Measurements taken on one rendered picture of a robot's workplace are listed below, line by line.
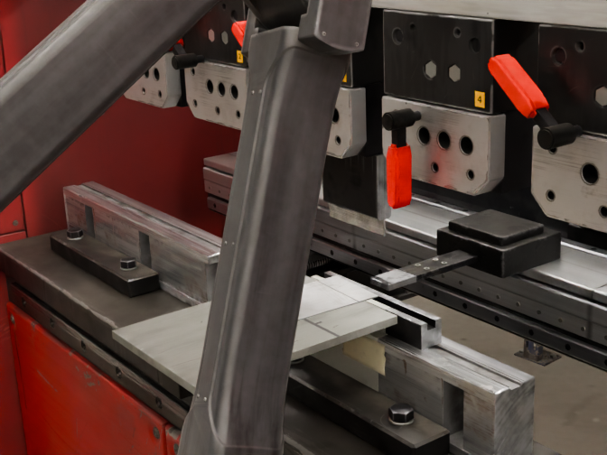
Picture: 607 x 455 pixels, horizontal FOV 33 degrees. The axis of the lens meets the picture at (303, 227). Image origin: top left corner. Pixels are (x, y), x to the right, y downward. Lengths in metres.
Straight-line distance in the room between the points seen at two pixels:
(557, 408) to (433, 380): 2.00
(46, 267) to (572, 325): 0.88
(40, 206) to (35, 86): 1.30
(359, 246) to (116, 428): 0.46
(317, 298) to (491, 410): 0.26
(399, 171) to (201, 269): 0.55
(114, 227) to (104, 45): 1.08
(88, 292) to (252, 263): 0.96
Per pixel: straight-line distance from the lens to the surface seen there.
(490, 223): 1.34
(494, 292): 1.38
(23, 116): 0.63
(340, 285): 1.22
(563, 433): 2.97
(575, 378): 3.28
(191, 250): 1.48
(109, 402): 1.59
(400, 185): 0.99
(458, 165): 0.98
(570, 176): 0.89
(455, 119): 0.97
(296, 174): 0.70
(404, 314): 1.15
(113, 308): 1.55
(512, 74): 0.87
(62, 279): 1.69
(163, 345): 1.10
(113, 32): 0.65
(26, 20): 1.86
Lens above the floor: 1.45
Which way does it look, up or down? 18 degrees down
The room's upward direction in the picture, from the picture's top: 2 degrees counter-clockwise
